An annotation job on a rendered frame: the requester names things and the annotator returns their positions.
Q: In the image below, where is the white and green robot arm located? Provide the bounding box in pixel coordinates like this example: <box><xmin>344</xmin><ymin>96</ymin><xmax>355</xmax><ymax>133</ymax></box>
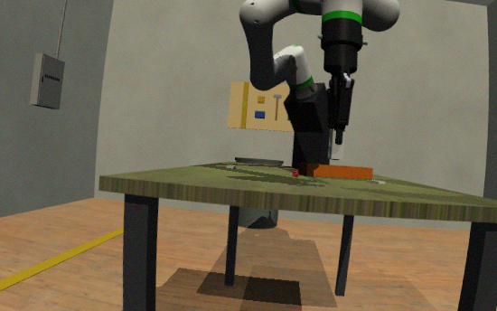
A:
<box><xmin>239</xmin><ymin>0</ymin><xmax>400</xmax><ymax>101</ymax></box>

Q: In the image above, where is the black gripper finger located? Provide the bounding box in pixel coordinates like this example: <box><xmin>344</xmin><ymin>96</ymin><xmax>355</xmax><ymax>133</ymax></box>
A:
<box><xmin>330</xmin><ymin>72</ymin><xmax>354</xmax><ymax>160</ymax></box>
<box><xmin>326</xmin><ymin>80</ymin><xmax>334</xmax><ymax>159</ymax></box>

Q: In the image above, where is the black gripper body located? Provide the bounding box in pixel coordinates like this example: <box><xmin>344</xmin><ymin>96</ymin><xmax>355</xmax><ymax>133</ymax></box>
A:
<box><xmin>324</xmin><ymin>44</ymin><xmax>358</xmax><ymax>93</ymax></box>

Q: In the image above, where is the orange three-compartment bin rack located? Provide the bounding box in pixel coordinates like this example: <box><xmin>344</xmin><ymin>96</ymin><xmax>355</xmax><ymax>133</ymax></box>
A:
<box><xmin>298</xmin><ymin>163</ymin><xmax>373</xmax><ymax>180</ymax></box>

